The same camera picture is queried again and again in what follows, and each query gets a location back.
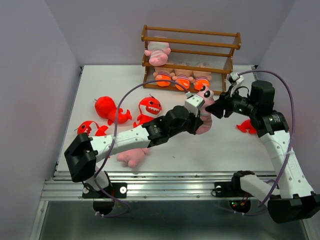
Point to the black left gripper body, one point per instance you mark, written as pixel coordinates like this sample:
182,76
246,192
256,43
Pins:
191,122

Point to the red shark plush right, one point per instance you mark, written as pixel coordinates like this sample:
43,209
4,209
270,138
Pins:
246,127

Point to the boy doll from corner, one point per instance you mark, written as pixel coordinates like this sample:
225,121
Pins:
201,79

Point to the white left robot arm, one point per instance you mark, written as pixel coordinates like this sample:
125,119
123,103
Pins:
85,151

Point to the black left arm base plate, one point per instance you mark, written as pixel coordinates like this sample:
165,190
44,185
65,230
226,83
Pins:
116,189

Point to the red shark plush lower left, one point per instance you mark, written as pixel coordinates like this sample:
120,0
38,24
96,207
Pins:
92,128

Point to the wooden three-tier shelf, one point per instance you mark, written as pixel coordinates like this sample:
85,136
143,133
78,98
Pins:
195,50

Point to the boy doll black hair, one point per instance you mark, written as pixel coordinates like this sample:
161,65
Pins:
162,74

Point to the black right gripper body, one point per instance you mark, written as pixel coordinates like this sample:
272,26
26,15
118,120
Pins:
239,105

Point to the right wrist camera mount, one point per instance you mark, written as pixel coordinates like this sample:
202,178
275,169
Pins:
235,80

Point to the red shark plush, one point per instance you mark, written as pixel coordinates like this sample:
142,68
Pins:
106,108
246,127
92,128
149,109

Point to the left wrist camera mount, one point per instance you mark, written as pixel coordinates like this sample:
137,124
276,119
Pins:
193,103

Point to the pink pig plush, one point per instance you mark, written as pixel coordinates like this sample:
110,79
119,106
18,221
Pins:
133,157
208,95
158,52

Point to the red shark plush centre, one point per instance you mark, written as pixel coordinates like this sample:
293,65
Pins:
149,109

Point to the aluminium rail frame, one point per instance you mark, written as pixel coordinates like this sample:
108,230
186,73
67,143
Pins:
170,195

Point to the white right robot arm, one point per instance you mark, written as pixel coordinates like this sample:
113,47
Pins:
292,198

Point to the red shark plush upper left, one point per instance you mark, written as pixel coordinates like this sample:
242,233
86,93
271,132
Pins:
106,108

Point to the boy doll face up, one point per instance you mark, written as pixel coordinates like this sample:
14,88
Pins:
183,77

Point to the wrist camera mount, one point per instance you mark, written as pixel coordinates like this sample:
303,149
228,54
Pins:
193,103
235,80

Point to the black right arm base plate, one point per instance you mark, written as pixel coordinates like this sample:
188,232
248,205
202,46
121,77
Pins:
228,189

